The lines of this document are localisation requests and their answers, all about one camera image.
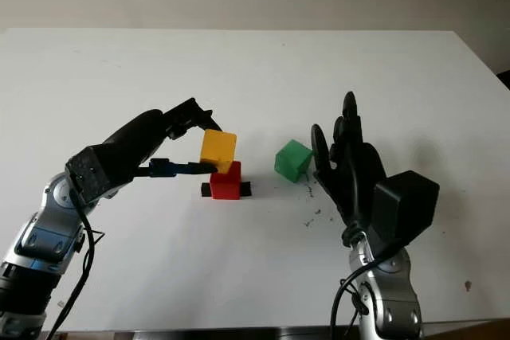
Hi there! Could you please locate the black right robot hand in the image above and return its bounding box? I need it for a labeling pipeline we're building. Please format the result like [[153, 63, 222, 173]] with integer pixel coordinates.
[[310, 91, 387, 245]]

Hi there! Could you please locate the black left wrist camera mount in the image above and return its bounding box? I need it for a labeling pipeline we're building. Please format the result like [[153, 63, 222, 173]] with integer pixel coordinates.
[[65, 143, 135, 206]]

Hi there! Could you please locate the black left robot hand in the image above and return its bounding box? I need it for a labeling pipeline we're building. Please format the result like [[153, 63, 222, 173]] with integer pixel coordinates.
[[103, 96, 224, 180]]

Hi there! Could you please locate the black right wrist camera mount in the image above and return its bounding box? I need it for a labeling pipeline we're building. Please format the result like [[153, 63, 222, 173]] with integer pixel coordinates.
[[372, 170, 441, 249]]

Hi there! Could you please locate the yellow cube block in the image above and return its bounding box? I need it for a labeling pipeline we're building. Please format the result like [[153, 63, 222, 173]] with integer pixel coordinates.
[[198, 128, 238, 175]]

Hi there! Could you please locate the red cube block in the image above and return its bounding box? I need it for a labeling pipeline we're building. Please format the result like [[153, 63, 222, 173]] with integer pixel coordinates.
[[210, 160, 243, 201]]

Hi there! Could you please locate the black tape strip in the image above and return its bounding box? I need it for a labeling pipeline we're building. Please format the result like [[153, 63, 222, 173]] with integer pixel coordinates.
[[200, 182, 252, 199]]

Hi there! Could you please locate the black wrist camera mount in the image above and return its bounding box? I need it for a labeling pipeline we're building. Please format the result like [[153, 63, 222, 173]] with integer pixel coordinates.
[[372, 170, 441, 249], [65, 143, 135, 206]]

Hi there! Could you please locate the green cube block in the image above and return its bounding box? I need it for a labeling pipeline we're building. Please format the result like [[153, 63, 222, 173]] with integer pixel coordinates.
[[273, 139, 314, 184]]

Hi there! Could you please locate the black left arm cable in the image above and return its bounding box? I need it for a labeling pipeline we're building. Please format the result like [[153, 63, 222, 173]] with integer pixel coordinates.
[[45, 188, 107, 340]]

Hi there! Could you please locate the dark round robot torso part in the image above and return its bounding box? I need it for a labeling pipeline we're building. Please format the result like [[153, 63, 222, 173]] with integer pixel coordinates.
[[274, 326, 332, 340]]

